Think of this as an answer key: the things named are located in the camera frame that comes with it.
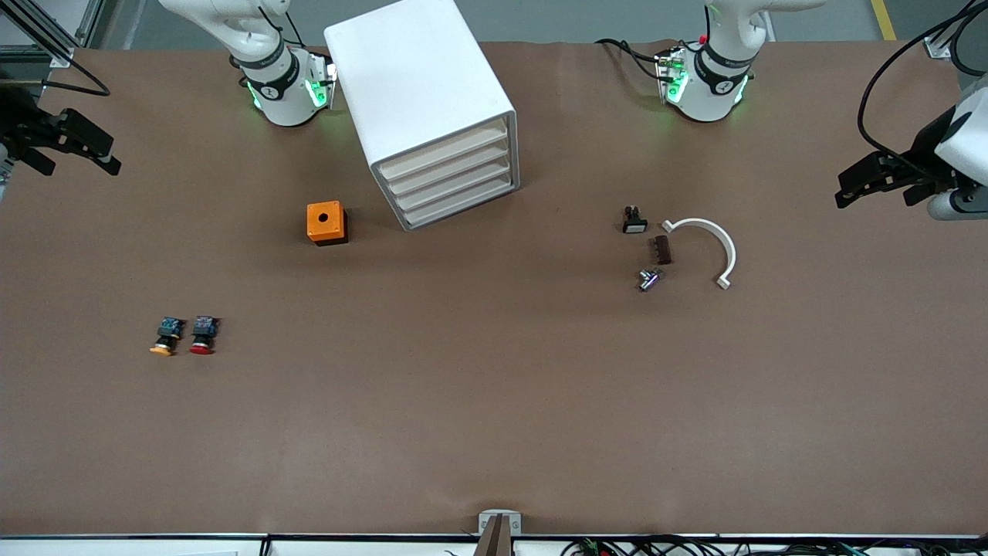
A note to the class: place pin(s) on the black white-faced switch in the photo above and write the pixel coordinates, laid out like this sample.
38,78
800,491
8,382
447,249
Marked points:
634,224

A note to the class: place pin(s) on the brown terminal block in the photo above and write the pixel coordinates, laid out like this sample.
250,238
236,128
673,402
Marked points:
661,250

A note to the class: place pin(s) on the aluminium frame profile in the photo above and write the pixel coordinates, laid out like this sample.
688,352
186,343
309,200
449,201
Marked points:
59,52
938,48

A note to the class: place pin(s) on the white table edge rail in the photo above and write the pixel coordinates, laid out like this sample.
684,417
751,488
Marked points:
116,547

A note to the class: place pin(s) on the small silver purple component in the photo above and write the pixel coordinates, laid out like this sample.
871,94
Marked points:
650,279

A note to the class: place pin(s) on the orange button enclosure box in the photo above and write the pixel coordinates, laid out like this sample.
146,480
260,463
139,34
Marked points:
315,228

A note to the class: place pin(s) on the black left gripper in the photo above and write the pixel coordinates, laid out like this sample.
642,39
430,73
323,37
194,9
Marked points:
925,146

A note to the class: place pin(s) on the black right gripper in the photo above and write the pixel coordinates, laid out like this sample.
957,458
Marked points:
17,117

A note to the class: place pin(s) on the yellow mushroom push button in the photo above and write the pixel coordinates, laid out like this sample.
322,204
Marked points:
166,338

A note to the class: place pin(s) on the brown support strut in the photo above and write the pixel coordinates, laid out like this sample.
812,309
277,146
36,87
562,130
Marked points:
495,540

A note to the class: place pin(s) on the red mushroom push button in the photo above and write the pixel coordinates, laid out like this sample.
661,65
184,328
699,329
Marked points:
204,336

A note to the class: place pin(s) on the white curved plastic bracket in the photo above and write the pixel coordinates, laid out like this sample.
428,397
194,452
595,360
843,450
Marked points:
714,232

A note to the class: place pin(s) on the grey metal mounting bracket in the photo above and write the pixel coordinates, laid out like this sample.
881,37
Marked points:
488,521

